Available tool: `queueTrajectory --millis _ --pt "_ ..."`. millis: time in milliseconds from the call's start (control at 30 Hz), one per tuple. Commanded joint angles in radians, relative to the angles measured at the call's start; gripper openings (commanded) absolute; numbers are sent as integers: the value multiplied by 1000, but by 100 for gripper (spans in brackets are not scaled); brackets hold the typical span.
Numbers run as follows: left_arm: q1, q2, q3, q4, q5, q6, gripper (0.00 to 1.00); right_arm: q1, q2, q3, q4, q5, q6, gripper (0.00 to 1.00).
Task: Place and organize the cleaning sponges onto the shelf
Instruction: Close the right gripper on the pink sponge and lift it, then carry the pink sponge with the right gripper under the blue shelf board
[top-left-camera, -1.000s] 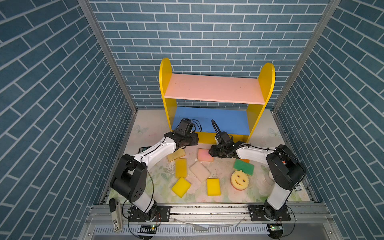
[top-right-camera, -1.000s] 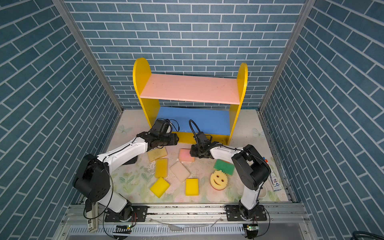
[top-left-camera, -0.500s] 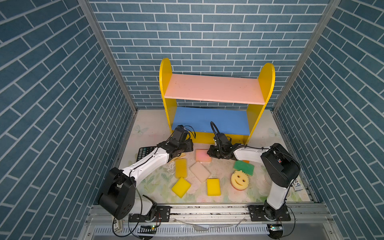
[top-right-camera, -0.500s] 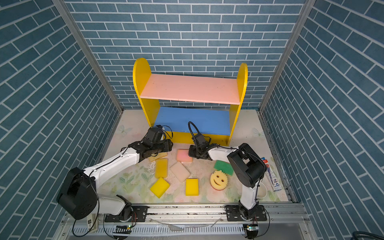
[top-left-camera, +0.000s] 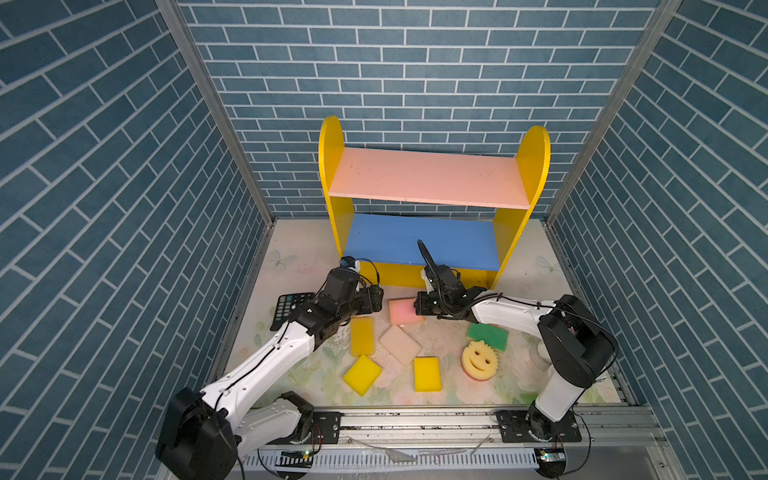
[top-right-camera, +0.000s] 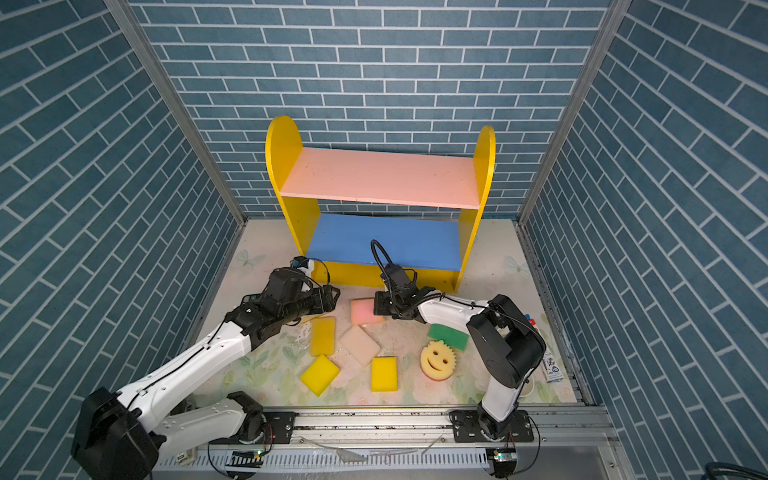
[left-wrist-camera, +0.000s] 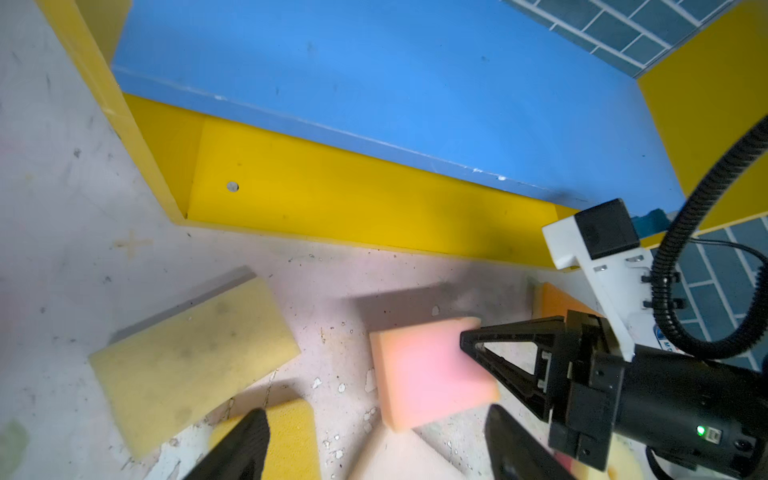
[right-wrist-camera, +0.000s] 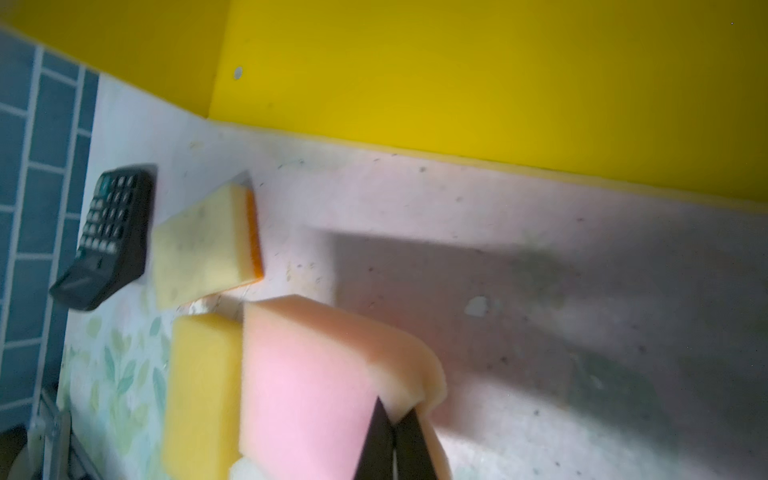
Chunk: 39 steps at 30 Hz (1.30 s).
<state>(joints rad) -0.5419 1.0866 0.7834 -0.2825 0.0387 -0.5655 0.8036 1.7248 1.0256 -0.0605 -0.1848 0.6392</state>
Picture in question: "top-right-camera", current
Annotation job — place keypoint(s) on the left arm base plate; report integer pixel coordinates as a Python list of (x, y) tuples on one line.
[(270, 428)]

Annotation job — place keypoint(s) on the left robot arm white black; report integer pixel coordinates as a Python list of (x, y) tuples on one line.
[(124, 434)]

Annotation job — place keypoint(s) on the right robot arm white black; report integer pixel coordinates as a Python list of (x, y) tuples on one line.
[(509, 346)]

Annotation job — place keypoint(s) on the bright yellow sponge left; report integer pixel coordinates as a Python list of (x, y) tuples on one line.
[(319, 375)]

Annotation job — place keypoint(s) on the bright yellow sponge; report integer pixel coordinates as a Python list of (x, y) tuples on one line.
[(319, 375), (384, 374)]

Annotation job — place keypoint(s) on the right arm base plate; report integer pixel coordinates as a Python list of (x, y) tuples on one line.
[(474, 426)]

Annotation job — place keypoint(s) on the smiley face round sponge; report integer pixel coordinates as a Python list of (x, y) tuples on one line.
[(437, 360)]

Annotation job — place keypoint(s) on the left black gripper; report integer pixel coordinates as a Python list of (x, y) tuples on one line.
[(330, 301)]

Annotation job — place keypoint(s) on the toothpaste box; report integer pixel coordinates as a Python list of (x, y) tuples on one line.
[(550, 366)]

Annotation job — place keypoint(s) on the yellow sponge upright rectangle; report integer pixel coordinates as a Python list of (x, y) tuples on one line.
[(322, 340)]

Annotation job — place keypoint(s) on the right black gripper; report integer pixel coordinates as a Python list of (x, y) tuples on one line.
[(378, 301)]

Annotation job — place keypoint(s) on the bright yellow sponge centre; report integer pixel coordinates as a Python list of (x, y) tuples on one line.
[(384, 374)]

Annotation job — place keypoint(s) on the beige pale pink sponge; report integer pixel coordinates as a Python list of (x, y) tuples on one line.
[(360, 345)]

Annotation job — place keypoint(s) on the green sponge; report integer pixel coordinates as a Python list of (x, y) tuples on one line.
[(451, 337)]

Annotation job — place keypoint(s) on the yellow shelf pink blue boards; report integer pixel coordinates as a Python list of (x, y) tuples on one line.
[(438, 251)]

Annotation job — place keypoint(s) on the aluminium front rail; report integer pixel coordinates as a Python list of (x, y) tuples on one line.
[(570, 442)]

